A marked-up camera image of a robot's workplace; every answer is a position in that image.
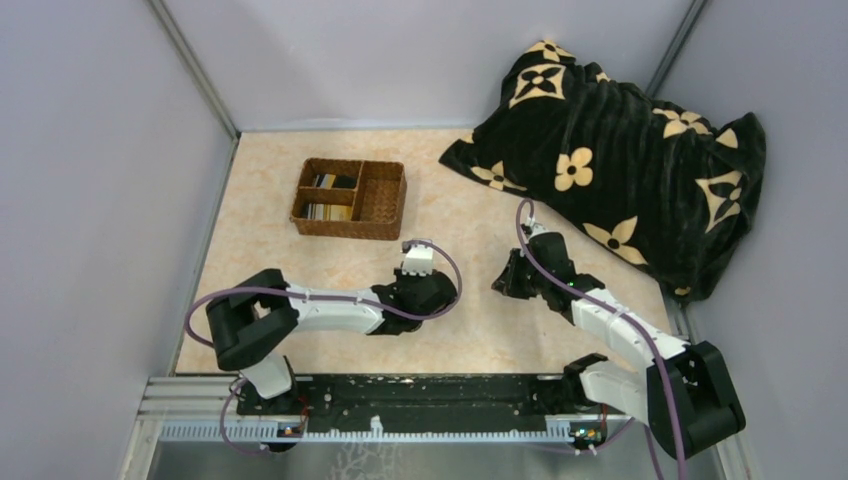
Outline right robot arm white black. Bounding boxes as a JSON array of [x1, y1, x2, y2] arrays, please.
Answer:
[[492, 232, 747, 459]]

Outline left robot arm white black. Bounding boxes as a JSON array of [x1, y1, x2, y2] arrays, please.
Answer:
[[202, 269, 461, 399]]

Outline cards in lower compartment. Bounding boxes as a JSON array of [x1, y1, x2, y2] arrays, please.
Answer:
[[301, 203, 353, 221]]

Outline cards in compartment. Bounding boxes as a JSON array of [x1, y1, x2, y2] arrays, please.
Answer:
[[301, 203, 353, 221], [311, 173, 357, 189]]

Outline cards in upper compartment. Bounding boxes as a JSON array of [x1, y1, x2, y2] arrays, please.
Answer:
[[311, 173, 357, 189]]

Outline brown wicker basket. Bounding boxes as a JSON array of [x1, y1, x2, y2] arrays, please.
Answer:
[[290, 157, 407, 240]]

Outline black floral blanket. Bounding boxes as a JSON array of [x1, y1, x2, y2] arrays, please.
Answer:
[[440, 40, 767, 303]]

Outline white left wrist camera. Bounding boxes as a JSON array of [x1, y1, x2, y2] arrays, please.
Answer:
[[400, 240, 434, 276]]

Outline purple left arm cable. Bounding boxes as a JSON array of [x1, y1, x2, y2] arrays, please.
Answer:
[[184, 238, 464, 458]]

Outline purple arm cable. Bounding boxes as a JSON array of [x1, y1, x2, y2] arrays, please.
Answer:
[[184, 238, 464, 458], [515, 197, 690, 480]]

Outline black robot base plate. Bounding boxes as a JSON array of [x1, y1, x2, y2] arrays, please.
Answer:
[[236, 374, 615, 443]]

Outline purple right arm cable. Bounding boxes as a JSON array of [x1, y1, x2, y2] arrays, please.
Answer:
[[515, 197, 690, 480]]

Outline aluminium frame rail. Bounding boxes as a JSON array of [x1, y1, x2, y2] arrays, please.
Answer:
[[139, 374, 626, 448]]

